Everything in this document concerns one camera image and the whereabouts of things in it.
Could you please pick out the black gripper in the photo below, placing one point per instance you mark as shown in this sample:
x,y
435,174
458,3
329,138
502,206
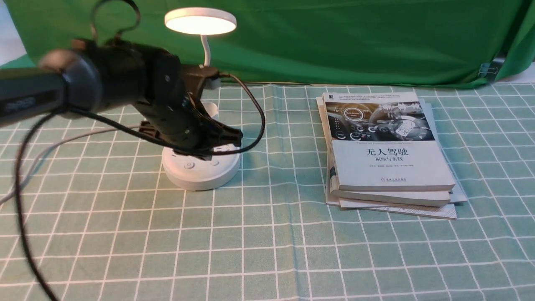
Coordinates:
x,y
171,105

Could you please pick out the white desk lamp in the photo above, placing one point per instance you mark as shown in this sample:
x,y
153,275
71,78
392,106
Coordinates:
x,y
187,172

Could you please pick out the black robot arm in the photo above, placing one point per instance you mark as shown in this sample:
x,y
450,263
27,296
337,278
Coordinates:
x,y
86,80

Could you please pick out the green checkered tablecloth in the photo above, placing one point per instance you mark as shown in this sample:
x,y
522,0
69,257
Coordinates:
x,y
106,224

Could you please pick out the white top book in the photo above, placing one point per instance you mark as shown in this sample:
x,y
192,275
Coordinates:
x,y
383,142

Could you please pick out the green backdrop cloth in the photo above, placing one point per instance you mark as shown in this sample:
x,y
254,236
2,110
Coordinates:
x,y
434,43

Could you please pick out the metal binder clip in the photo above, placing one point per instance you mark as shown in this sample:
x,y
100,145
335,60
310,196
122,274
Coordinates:
x,y
489,71

